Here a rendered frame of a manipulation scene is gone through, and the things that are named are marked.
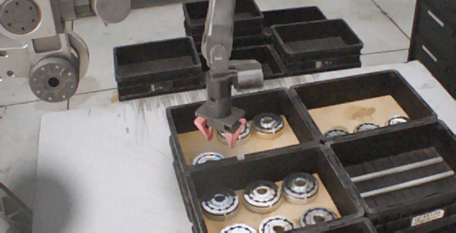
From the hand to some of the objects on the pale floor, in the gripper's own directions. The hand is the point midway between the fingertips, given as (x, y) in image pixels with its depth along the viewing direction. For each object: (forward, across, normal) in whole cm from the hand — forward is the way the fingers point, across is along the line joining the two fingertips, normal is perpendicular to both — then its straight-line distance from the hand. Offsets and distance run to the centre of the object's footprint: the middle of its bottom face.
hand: (221, 141), depth 140 cm
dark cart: (+105, +40, +204) cm, 233 cm away
